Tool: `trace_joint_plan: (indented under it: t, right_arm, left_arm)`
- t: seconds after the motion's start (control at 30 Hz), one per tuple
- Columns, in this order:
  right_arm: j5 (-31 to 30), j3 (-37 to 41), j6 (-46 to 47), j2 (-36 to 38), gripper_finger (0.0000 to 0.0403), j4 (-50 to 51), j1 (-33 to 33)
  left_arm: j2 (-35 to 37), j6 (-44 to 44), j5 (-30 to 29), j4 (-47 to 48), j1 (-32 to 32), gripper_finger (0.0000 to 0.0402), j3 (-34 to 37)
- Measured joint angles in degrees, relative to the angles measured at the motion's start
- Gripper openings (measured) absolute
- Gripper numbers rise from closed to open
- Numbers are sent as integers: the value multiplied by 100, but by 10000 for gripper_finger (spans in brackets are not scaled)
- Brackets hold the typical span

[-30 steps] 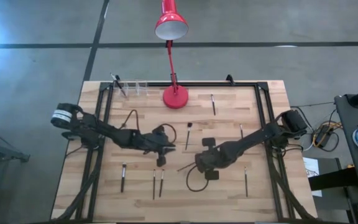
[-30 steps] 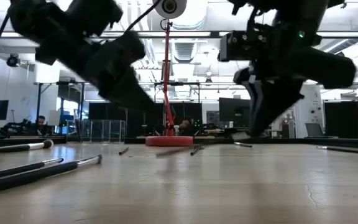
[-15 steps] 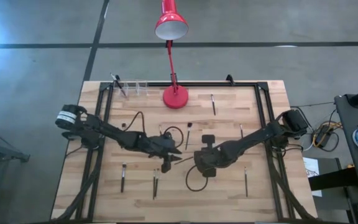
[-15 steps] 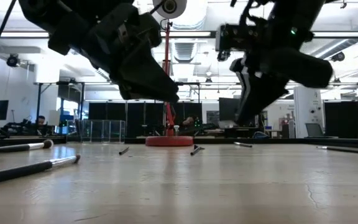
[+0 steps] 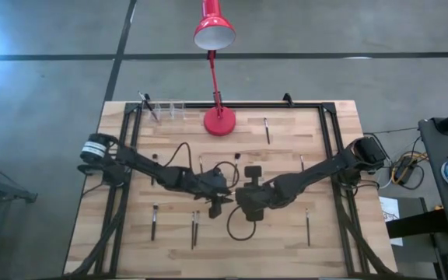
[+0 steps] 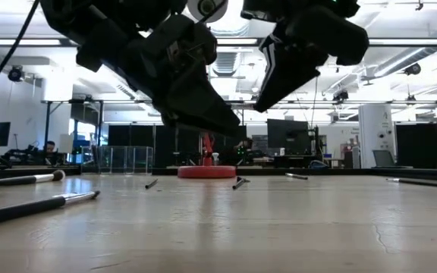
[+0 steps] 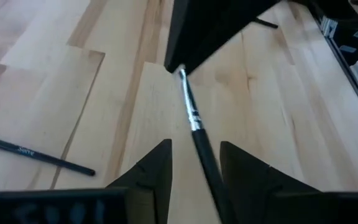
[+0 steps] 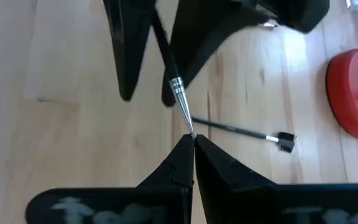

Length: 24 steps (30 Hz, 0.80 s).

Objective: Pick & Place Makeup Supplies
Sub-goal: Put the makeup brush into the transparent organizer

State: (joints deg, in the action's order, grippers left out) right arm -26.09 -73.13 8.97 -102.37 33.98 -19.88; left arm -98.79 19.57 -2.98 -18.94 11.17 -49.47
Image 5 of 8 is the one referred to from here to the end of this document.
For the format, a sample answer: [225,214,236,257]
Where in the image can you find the white paper sheet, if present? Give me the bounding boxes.
[378,195,404,247]

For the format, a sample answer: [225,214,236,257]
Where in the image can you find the grey cart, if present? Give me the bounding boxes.
[417,116,448,240]

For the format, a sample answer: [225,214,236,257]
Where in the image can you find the black brush reddish-brown head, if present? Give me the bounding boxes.
[231,152,242,187]

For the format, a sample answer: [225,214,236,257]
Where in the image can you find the black power box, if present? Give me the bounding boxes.
[396,155,416,180]

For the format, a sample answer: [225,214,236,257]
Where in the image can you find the black cable bundle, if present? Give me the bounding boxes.
[68,186,126,278]
[334,186,392,278]

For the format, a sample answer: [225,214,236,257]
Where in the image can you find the yellow cable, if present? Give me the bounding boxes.
[390,151,429,186]

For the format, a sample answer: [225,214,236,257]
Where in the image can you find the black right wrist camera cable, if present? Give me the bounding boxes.
[226,205,257,242]

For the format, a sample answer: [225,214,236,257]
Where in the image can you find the black brush long silver ferrule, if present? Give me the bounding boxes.
[194,210,201,247]

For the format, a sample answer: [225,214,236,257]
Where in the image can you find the clear acrylic organizer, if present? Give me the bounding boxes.
[142,100,187,121]

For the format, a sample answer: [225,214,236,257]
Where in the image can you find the red desk lamp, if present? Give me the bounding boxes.
[192,0,237,137]

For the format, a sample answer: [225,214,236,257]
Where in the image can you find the black left wrist camera cable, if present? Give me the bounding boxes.
[164,142,240,191]

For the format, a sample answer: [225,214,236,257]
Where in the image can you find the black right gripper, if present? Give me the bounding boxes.
[234,166,267,222]

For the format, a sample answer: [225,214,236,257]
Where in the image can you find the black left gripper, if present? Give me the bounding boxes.
[198,169,235,219]

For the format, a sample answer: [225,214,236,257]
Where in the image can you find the large black silver-ferrule brush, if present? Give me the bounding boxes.
[150,202,159,242]

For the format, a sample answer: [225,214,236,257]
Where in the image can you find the black aluminium table frame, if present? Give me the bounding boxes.
[93,101,371,278]

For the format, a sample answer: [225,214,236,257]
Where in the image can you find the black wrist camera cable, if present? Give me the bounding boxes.
[164,142,240,191]
[226,205,257,242]

